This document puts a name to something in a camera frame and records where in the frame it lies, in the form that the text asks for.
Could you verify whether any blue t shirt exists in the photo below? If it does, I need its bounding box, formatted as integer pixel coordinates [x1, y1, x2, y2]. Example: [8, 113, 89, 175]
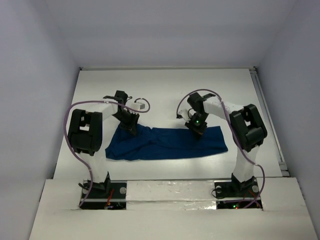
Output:
[105, 124, 228, 161]

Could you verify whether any silver foil tape strip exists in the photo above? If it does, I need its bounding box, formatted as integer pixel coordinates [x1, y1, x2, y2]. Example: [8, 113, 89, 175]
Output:
[125, 180, 217, 211]

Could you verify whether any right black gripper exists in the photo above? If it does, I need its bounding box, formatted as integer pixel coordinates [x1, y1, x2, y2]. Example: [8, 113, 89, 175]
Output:
[184, 112, 209, 140]

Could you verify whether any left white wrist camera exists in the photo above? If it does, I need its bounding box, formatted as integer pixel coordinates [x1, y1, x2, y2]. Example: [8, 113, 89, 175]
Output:
[130, 98, 149, 112]

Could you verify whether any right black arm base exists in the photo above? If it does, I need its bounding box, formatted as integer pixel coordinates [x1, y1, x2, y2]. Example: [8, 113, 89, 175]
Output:
[211, 179, 263, 210]

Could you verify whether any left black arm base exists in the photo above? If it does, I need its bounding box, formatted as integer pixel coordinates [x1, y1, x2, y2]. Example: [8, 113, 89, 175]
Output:
[79, 181, 127, 210]

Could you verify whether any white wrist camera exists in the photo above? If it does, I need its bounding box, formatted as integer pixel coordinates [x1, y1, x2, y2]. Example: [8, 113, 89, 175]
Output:
[176, 108, 190, 122]
[130, 98, 149, 112]

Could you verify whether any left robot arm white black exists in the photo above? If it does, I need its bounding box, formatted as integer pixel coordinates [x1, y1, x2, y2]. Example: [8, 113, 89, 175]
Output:
[64, 90, 150, 198]

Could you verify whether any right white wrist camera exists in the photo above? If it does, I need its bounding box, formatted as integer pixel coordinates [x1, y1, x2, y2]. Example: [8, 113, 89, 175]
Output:
[176, 108, 190, 122]

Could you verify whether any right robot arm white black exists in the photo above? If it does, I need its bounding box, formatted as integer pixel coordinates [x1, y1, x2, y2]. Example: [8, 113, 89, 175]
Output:
[176, 90, 268, 199]

